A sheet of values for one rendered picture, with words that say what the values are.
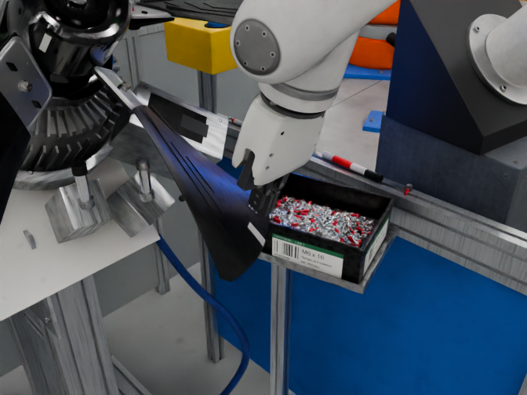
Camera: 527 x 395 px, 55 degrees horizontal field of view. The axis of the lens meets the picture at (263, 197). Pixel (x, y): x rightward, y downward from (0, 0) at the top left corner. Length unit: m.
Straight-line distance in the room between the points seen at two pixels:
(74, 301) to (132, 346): 0.93
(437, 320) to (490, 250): 0.22
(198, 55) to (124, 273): 0.95
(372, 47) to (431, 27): 3.45
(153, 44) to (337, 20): 1.25
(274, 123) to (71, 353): 0.63
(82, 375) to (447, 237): 0.69
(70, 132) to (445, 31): 0.65
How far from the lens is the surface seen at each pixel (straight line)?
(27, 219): 0.80
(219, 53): 1.12
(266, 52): 0.42
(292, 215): 0.87
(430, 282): 1.00
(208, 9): 0.74
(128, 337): 1.88
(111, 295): 1.86
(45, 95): 0.65
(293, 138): 0.56
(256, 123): 0.54
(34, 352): 1.29
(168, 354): 1.80
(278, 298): 0.99
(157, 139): 0.59
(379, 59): 4.44
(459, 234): 0.90
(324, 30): 0.40
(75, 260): 0.80
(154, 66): 1.63
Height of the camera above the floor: 1.32
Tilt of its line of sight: 31 degrees down
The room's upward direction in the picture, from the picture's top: straight up
